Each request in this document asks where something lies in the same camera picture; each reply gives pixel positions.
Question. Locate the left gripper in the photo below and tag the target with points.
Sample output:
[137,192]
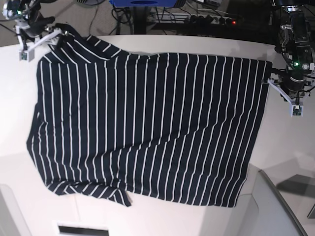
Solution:
[297,48]

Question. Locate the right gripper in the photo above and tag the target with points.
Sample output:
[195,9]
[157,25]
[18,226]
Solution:
[30,25]

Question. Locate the navy white striped t-shirt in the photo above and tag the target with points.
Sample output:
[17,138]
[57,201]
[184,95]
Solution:
[173,126]

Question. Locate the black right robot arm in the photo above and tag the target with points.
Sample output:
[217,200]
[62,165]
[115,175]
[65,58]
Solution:
[32,28]

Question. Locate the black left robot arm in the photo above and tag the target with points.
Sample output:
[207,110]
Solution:
[288,3]

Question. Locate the blue bin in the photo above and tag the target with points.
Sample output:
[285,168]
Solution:
[154,3]

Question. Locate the white power strip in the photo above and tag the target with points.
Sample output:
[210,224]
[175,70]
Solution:
[179,18]

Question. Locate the black table leg post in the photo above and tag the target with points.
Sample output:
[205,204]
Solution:
[139,15]

